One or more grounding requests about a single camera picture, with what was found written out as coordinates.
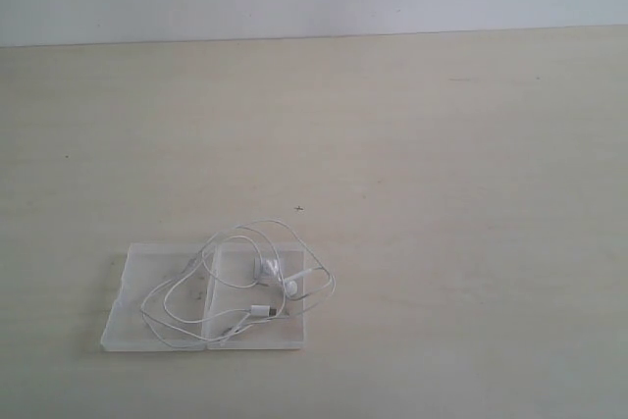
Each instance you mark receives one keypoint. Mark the white paper label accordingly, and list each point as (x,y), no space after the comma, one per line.
(267,270)

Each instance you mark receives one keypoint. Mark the clear plastic hinged storage box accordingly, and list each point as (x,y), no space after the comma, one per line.
(169,302)

